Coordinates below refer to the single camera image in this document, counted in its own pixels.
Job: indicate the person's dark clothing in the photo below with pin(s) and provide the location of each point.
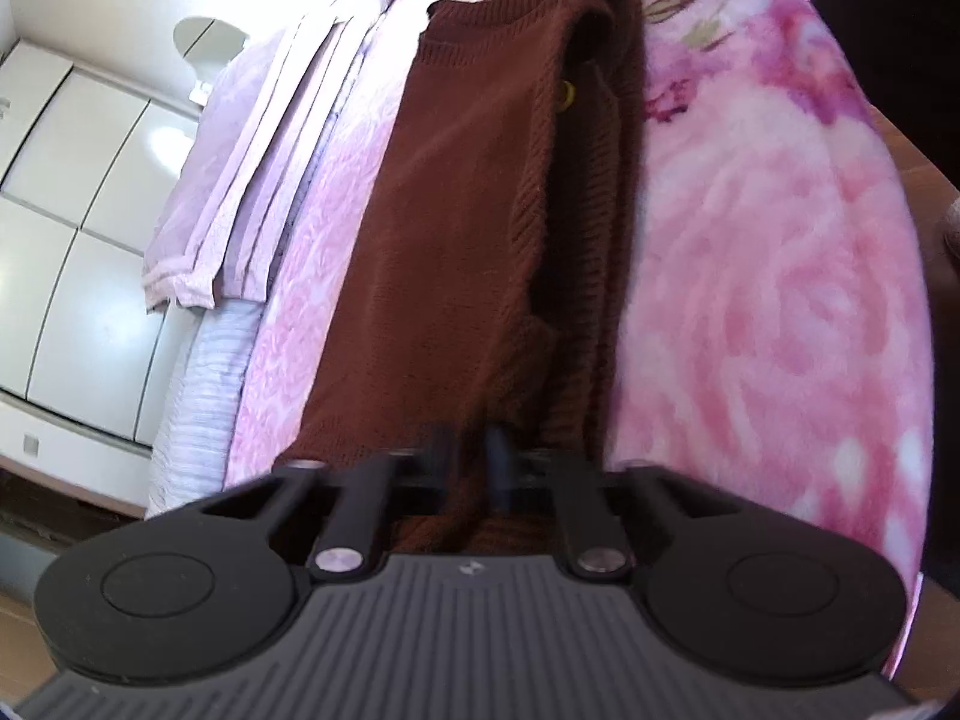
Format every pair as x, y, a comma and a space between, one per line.
862, 0

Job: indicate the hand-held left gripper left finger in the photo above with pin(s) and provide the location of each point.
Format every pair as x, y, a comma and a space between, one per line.
442, 465

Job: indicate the white wardrobe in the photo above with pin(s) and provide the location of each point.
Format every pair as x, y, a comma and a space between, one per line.
75, 240

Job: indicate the small yellow object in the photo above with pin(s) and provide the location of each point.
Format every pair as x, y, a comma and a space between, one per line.
568, 94

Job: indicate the white striped quilt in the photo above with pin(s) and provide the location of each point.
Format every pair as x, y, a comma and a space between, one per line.
202, 405

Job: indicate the lilac pillow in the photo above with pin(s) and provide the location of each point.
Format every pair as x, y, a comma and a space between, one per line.
225, 165

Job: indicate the oval mirror with shelves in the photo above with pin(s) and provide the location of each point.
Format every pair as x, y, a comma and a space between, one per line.
210, 41

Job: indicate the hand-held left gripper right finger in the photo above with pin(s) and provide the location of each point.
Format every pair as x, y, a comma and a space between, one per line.
496, 465

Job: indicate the pink floral blanket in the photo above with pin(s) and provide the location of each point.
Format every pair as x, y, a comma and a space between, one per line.
750, 315

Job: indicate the maroon knitted sweater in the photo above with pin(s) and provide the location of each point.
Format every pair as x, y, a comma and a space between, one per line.
450, 240

